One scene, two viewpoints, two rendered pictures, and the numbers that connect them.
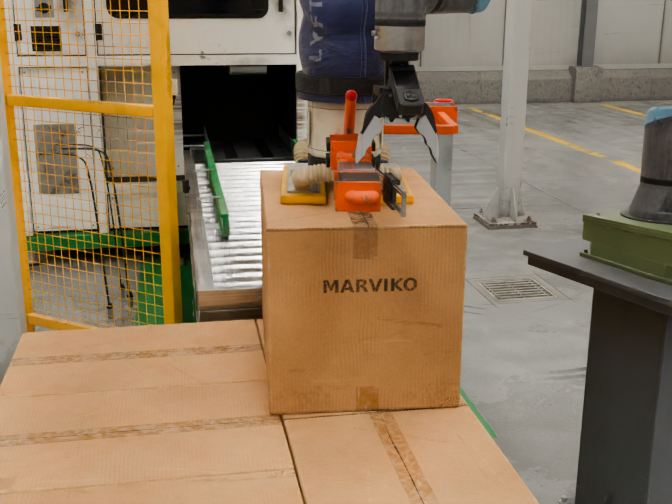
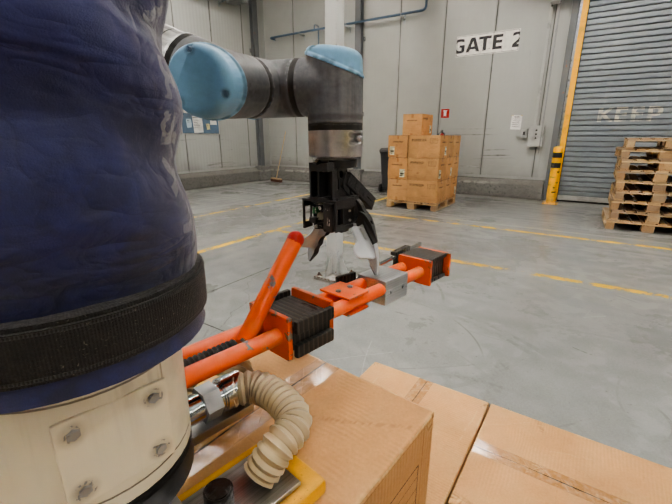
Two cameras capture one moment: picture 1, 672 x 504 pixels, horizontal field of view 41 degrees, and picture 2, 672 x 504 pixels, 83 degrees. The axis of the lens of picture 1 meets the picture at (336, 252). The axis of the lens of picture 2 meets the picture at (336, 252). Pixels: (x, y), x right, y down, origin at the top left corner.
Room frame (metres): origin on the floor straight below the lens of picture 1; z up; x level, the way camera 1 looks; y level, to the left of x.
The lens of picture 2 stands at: (2.12, 0.36, 1.32)
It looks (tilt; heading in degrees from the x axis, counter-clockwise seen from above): 17 degrees down; 225
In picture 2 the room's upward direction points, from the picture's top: straight up
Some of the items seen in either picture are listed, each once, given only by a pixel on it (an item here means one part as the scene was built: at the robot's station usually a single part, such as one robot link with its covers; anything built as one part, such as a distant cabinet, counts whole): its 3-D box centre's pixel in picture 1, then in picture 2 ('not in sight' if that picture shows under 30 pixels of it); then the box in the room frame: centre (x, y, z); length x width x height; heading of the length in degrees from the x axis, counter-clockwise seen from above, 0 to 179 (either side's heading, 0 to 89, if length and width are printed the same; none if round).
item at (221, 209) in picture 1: (205, 179); not in sight; (3.84, 0.57, 0.60); 1.60 x 0.10 x 0.09; 10
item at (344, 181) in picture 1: (356, 191); (424, 265); (1.47, -0.03, 1.07); 0.08 x 0.07 x 0.05; 2
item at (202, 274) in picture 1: (195, 222); not in sight; (3.48, 0.56, 0.50); 2.31 x 0.05 x 0.19; 10
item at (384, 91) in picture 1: (396, 86); (333, 195); (1.66, -0.11, 1.22); 0.09 x 0.08 x 0.12; 9
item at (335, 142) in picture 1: (350, 152); (292, 320); (1.82, -0.03, 1.07); 0.10 x 0.08 x 0.06; 92
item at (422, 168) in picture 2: not in sight; (424, 160); (-4.58, -3.82, 0.87); 1.21 x 1.02 x 1.74; 11
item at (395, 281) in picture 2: (355, 177); (382, 284); (1.60, -0.04, 1.06); 0.07 x 0.07 x 0.04; 2
